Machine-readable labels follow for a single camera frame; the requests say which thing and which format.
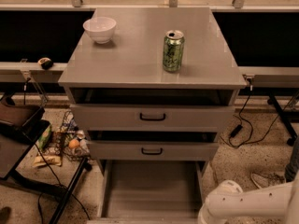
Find grey drawer cabinet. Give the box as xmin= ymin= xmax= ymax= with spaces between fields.
xmin=57 ymin=7 xmax=248 ymax=179

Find snack bag on floor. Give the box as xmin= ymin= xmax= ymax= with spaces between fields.
xmin=32 ymin=131 xmax=65 ymax=168

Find black rolling stand leg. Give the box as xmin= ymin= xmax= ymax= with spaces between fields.
xmin=268 ymin=93 xmax=299 ymax=147

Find grey bottom drawer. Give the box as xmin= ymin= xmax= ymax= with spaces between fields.
xmin=86 ymin=161 xmax=206 ymax=224

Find white bowl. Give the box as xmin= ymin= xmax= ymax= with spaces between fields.
xmin=83 ymin=17 xmax=117 ymax=44

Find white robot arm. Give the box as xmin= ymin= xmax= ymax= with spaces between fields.
xmin=197 ymin=175 xmax=299 ymax=224

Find green chip bag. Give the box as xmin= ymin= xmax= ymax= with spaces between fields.
xmin=36 ymin=125 xmax=52 ymax=150

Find wire basket with items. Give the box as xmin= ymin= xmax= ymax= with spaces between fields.
xmin=59 ymin=110 xmax=90 ymax=161

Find grey top drawer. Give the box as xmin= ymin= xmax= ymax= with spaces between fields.
xmin=70 ymin=105 xmax=235 ymax=133

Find black tape measure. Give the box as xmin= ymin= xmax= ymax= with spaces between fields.
xmin=38 ymin=57 xmax=53 ymax=70

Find green soda can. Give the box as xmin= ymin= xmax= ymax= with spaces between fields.
xmin=163 ymin=30 xmax=185 ymax=72

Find black power cable with adapter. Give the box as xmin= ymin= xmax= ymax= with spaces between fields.
xmin=219 ymin=77 xmax=281 ymax=149

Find grey sneaker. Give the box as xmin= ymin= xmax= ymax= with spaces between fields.
xmin=250 ymin=172 xmax=285 ymax=189

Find black floor cable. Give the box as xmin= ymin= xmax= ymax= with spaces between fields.
xmin=21 ymin=77 xmax=92 ymax=224

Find black side table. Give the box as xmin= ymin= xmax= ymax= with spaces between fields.
xmin=0 ymin=93 xmax=93 ymax=224

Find grey middle drawer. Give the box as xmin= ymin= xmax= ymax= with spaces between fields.
xmin=88 ymin=141 xmax=219 ymax=161

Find grey drawer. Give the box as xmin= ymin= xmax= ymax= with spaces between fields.
xmin=88 ymin=141 xmax=219 ymax=161
xmin=86 ymin=161 xmax=206 ymax=224
xmin=70 ymin=105 xmax=235 ymax=133

